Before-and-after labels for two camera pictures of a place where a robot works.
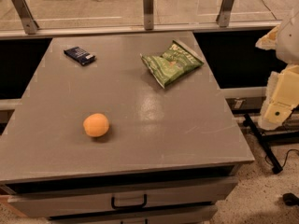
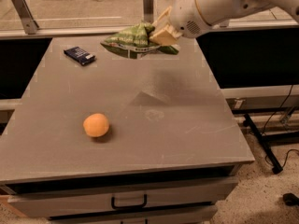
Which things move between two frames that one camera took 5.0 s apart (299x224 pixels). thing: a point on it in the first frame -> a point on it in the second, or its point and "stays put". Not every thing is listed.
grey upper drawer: [52, 203] stays put
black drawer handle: [114, 206] stays put
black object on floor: [291, 200] stays put
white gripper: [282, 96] -> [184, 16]
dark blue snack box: [79, 55] stays put
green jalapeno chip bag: [177, 63] -> [135, 42]
